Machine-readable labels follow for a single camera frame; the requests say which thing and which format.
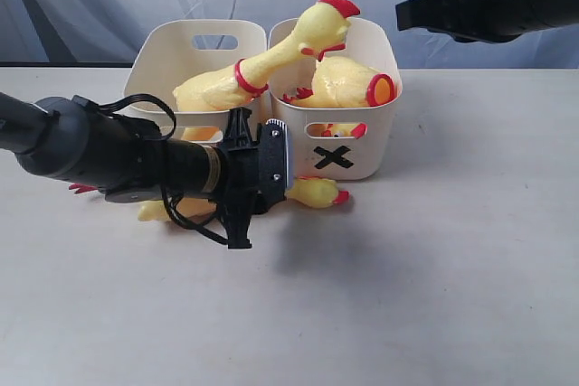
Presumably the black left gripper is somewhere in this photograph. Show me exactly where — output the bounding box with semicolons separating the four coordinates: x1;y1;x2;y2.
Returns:
218;108;267;249

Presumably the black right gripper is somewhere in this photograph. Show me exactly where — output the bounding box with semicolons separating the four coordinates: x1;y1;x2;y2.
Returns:
395;0;578;42

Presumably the whole rubber chicken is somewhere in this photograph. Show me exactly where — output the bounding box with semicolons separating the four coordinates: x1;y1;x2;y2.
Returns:
173;0;360;112
67;176;352;224

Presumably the whole rubber chicken front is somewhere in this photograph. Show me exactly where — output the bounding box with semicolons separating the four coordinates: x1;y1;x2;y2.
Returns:
173;0;360;112

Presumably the headless rubber chicken body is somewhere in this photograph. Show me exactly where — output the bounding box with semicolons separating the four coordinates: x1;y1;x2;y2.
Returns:
281;56;397;108

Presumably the detached rubber chicken head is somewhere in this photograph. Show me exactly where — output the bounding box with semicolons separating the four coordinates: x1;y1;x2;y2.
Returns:
320;123;367;139

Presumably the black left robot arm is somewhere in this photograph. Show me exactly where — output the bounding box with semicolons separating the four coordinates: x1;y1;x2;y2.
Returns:
1;94;259;249

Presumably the cream bin with cross mark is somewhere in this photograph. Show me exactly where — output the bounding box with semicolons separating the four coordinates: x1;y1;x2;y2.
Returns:
270;18;403;181

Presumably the cream bin with circle mark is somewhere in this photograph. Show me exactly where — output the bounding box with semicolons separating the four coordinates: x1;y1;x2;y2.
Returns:
123;19;268;145

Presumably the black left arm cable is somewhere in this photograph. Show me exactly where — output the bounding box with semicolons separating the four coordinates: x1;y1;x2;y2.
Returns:
71;94;230;246

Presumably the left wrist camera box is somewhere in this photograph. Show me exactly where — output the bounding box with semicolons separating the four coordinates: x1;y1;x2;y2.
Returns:
258;118;294;207

